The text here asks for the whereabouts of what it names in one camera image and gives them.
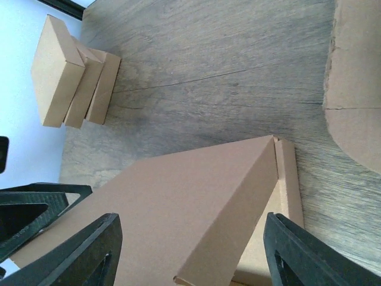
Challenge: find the black frame post left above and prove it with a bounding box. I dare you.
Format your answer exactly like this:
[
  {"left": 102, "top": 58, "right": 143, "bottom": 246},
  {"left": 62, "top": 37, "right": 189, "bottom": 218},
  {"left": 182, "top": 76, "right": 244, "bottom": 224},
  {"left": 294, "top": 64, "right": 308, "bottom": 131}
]
[{"left": 59, "top": 0, "right": 88, "bottom": 21}]

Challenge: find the stack of folded cardboard boxes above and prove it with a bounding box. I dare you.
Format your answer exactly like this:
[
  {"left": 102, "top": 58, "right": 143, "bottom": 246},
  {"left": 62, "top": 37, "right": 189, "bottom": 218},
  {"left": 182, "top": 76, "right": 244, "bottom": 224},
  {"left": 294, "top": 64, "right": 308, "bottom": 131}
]
[{"left": 31, "top": 15, "right": 121, "bottom": 129}]

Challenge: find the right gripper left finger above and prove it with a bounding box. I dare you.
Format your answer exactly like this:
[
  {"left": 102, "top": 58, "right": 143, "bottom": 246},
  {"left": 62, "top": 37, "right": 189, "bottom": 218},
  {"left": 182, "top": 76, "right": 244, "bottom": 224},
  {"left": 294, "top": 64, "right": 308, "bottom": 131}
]
[{"left": 1, "top": 213, "right": 123, "bottom": 285}]

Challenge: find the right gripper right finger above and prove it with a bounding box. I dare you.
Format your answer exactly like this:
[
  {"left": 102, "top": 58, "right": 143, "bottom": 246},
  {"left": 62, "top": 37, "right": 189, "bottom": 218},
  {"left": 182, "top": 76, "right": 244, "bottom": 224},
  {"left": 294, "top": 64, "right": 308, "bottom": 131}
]
[{"left": 263, "top": 213, "right": 380, "bottom": 285}]

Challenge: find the brown cardboard box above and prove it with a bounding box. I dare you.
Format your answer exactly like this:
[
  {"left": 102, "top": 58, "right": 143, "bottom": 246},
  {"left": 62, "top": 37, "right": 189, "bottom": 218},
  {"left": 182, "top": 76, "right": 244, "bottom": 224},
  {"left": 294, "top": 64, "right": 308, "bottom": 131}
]
[{"left": 11, "top": 135, "right": 304, "bottom": 285}]

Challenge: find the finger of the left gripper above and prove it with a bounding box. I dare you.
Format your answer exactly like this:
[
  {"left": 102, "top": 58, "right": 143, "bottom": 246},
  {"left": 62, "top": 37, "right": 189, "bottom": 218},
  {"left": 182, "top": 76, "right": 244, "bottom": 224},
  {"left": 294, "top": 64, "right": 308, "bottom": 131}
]
[{"left": 1, "top": 183, "right": 92, "bottom": 262}]

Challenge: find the pile of flat cardboard blanks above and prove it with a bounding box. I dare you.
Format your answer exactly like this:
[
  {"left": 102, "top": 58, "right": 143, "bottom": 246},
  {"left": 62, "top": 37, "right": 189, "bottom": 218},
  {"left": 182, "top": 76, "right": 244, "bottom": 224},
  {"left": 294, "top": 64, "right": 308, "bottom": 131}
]
[{"left": 323, "top": 1, "right": 380, "bottom": 173}]

